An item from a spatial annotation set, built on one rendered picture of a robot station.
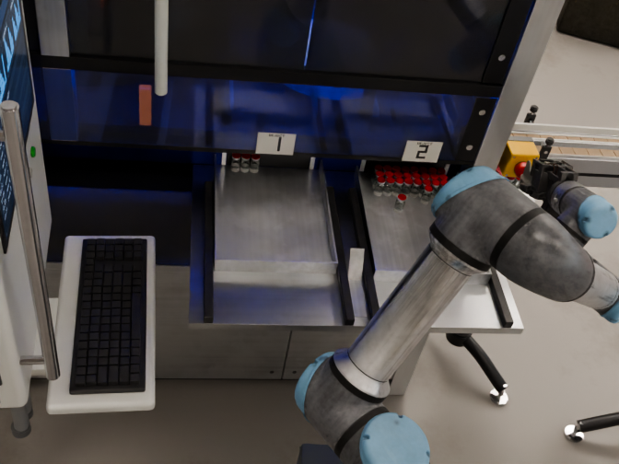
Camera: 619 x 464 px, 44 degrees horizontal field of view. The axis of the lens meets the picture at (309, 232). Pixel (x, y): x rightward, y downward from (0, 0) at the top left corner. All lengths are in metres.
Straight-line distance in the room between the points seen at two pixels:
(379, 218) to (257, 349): 0.68
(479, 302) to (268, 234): 0.48
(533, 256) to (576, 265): 0.07
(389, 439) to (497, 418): 1.39
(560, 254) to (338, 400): 0.43
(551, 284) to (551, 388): 1.63
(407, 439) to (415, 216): 0.70
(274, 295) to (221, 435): 0.90
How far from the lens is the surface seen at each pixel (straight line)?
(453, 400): 2.64
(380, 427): 1.29
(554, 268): 1.18
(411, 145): 1.79
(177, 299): 2.12
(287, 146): 1.74
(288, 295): 1.61
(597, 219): 1.57
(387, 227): 1.79
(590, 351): 2.98
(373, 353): 1.29
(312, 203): 1.81
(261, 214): 1.76
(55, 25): 1.60
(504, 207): 1.19
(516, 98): 1.78
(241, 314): 1.57
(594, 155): 2.16
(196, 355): 2.32
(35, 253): 1.22
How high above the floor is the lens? 2.10
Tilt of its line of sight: 45 degrees down
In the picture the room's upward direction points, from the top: 11 degrees clockwise
